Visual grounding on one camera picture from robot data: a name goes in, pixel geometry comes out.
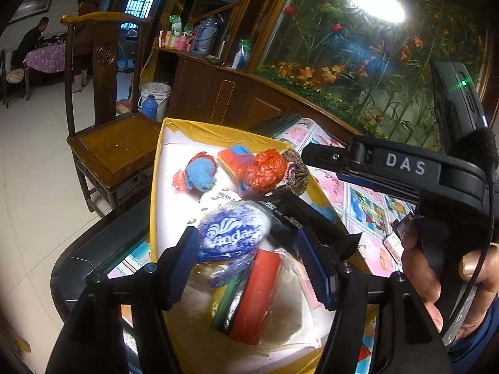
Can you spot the cushioned chair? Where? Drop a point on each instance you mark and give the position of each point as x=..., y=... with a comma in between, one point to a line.
x=11, y=76

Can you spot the red green scouring pad pack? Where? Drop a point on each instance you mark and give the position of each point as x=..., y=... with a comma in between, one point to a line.
x=257, y=296

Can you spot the clear plastic bag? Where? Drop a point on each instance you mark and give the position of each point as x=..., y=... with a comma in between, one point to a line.
x=296, y=304

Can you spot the wooden chair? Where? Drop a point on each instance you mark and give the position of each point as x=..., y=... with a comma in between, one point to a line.
x=113, y=144

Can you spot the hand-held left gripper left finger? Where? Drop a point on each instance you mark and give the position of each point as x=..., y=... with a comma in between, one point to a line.
x=183, y=265

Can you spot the small blue flask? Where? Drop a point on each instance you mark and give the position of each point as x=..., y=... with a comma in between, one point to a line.
x=149, y=107

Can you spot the white plastic bucket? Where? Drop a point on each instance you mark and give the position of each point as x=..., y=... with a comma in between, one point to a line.
x=160, y=93

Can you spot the dark wooden cabinet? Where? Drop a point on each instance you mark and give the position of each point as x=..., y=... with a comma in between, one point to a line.
x=230, y=93

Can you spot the blue orange sponge pack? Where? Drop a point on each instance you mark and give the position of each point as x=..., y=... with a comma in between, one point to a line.
x=228, y=161

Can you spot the blue scrubber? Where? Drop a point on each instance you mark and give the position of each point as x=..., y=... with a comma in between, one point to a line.
x=200, y=173

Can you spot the blue round tissue pack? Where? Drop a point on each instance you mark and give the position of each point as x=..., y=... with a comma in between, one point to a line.
x=234, y=230

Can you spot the grey blue thermos jug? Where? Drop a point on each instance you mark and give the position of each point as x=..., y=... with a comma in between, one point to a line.
x=204, y=37

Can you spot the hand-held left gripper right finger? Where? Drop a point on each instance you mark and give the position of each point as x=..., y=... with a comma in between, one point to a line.
x=315, y=268

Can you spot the lemon print tissue pack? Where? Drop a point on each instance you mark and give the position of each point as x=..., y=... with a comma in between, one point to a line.
x=212, y=202

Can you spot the black plastic packet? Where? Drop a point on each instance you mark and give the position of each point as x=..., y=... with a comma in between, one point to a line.
x=304, y=218

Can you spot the red striped object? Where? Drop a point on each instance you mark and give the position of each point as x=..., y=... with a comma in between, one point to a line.
x=124, y=107

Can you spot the framed floral glass panel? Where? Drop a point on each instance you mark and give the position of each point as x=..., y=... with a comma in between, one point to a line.
x=351, y=54

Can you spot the table with purple cloth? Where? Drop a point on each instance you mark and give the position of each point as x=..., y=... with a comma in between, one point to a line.
x=45, y=60

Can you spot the black motor with label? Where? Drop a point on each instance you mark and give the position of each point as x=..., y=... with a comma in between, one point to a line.
x=399, y=233

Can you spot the person's right hand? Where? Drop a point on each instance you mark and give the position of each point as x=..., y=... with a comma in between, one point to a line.
x=481, y=268

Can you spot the white squeeze bottle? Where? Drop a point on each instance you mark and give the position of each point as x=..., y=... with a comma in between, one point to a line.
x=236, y=58

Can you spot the red plastic bag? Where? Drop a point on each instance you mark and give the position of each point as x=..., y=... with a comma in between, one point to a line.
x=261, y=171

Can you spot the pink cup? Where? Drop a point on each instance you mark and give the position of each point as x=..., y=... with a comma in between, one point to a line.
x=181, y=43

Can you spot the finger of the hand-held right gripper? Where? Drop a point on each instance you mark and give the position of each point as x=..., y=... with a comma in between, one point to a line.
x=382, y=189
x=331, y=157

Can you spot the green packets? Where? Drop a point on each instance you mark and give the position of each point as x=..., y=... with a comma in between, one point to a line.
x=175, y=23

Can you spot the fruit printed tablecloth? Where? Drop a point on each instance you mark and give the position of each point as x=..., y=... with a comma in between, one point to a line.
x=366, y=222

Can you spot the barred window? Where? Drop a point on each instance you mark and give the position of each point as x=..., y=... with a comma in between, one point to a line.
x=138, y=6

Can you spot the brown speckled scrunchie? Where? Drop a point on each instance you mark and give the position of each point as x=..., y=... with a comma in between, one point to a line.
x=296, y=171

